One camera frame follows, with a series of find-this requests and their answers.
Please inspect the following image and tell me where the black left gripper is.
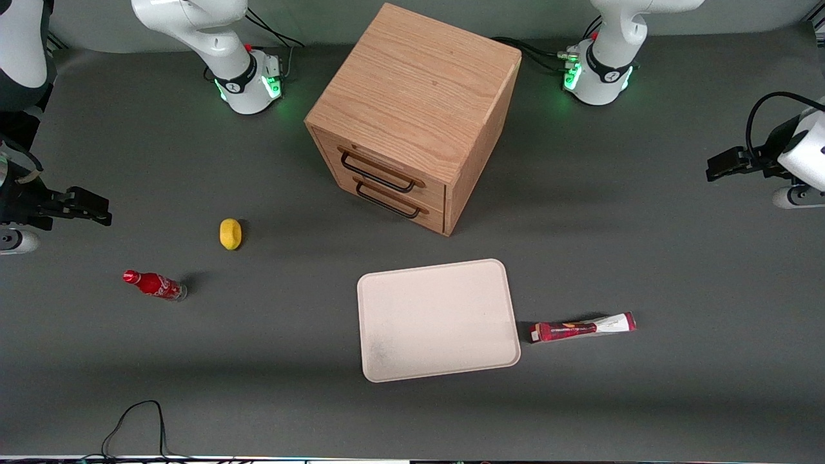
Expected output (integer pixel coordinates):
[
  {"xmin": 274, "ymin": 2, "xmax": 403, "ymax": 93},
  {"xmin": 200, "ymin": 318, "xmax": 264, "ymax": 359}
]
[{"xmin": 706, "ymin": 116, "xmax": 803, "ymax": 182}]

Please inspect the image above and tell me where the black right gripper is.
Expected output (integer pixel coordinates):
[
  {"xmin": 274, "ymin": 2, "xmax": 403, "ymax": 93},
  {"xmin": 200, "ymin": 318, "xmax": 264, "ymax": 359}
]
[{"xmin": 0, "ymin": 145, "xmax": 112, "ymax": 231}]

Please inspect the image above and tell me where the beige plastic tray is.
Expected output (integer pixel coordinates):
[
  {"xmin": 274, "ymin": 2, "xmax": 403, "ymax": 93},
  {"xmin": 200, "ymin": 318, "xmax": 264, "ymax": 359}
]
[{"xmin": 356, "ymin": 258, "xmax": 521, "ymax": 383}]

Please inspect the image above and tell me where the red cola bottle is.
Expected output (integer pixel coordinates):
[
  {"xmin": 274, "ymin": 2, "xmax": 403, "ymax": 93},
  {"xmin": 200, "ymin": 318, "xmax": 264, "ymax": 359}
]
[{"xmin": 122, "ymin": 269, "xmax": 188, "ymax": 302}]

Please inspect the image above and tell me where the yellow lemon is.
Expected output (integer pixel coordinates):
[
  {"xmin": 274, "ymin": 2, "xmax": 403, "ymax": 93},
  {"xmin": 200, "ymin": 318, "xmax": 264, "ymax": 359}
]
[{"xmin": 219, "ymin": 218, "xmax": 243, "ymax": 251}]

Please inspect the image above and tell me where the wooden drawer front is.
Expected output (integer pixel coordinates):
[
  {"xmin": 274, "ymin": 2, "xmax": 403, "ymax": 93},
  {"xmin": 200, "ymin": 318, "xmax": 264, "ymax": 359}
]
[
  {"xmin": 315, "ymin": 129, "xmax": 447, "ymax": 209},
  {"xmin": 322, "ymin": 147, "xmax": 447, "ymax": 235}
]

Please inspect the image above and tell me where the wooden two-drawer cabinet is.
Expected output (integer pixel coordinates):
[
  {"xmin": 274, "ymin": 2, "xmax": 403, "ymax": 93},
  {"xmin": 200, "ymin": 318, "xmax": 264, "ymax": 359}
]
[{"xmin": 304, "ymin": 3, "xmax": 523, "ymax": 237}]

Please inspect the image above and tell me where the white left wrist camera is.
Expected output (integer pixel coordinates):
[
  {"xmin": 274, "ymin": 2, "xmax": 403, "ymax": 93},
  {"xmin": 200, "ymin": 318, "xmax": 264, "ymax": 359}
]
[{"xmin": 772, "ymin": 186, "xmax": 825, "ymax": 210}]

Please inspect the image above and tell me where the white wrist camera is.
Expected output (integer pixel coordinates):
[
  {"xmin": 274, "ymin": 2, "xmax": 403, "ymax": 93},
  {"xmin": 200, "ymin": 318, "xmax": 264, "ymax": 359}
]
[
  {"xmin": 0, "ymin": 229, "xmax": 41, "ymax": 256},
  {"xmin": 772, "ymin": 186, "xmax": 825, "ymax": 210}
]

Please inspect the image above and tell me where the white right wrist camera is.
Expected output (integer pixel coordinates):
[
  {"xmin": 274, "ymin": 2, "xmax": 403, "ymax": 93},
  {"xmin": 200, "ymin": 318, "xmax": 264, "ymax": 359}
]
[{"xmin": 0, "ymin": 229, "xmax": 41, "ymax": 256}]

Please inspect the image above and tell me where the thin black looped cable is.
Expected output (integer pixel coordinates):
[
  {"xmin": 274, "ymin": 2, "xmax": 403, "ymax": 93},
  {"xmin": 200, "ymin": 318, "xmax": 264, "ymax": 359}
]
[{"xmin": 101, "ymin": 400, "xmax": 194, "ymax": 462}]

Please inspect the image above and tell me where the black left arm base cable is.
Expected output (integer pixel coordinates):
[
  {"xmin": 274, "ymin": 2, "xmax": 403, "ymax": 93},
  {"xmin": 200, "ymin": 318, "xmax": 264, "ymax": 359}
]
[{"xmin": 491, "ymin": 35, "xmax": 578, "ymax": 75}]

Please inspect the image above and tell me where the black arm base cable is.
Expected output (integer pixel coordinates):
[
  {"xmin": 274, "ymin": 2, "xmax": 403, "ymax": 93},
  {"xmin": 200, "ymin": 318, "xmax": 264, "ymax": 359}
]
[
  {"xmin": 244, "ymin": 5, "xmax": 305, "ymax": 81},
  {"xmin": 491, "ymin": 35, "xmax": 578, "ymax": 75}
]

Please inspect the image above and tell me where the black right arm base cable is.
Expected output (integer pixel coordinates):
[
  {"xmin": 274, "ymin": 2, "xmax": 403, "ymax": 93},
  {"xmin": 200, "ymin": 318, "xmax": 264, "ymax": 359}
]
[{"xmin": 244, "ymin": 5, "xmax": 305, "ymax": 81}]

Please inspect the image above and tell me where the black metal drawer handle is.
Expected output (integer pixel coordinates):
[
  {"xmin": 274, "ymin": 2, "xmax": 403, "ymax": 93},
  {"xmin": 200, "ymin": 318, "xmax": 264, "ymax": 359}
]
[
  {"xmin": 338, "ymin": 147, "xmax": 427, "ymax": 194},
  {"xmin": 354, "ymin": 179, "xmax": 431, "ymax": 220}
]

